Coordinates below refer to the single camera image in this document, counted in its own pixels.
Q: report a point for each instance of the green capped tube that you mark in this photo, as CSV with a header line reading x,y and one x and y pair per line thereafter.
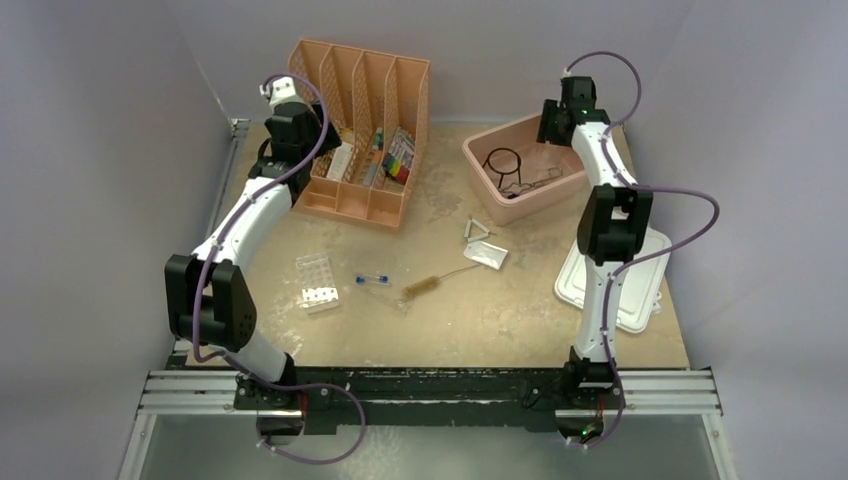
x,y
374,157

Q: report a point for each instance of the white plastic bin lid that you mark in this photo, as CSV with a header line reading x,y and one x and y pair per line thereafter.
x,y
640,297

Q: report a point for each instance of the white clay triangle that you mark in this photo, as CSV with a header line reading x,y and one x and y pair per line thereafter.
x,y
475,231

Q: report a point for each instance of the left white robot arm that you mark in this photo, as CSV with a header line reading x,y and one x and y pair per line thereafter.
x,y
207,297

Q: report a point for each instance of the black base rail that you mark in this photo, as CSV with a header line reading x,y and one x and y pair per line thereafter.
x,y
571,400

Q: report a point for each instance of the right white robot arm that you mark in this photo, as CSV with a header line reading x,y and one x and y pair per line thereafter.
x,y
611,231

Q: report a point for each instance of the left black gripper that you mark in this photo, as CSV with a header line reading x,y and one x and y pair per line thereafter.
x,y
317,119

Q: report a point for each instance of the clear test tube rack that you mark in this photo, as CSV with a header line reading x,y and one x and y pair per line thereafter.
x,y
318,288

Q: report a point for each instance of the white orange box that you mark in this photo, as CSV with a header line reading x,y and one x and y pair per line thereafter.
x,y
342,156

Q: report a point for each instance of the pink plastic bin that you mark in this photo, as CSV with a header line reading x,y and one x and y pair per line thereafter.
x,y
520,135

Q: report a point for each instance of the orange plastic file organizer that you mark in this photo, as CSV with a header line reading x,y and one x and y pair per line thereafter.
x,y
363,90

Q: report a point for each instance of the test tube brush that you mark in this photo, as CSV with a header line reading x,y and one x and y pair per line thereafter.
x,y
428,284

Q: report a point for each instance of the blue capped test tube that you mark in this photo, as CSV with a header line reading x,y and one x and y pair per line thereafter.
x,y
372,279

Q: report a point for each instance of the black wire tripod stand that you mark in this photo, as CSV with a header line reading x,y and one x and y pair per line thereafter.
x,y
505,163

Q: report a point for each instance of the aluminium frame rail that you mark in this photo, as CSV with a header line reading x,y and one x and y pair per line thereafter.
x,y
213,392

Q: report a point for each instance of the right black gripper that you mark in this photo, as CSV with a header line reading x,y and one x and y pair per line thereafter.
x,y
546,134

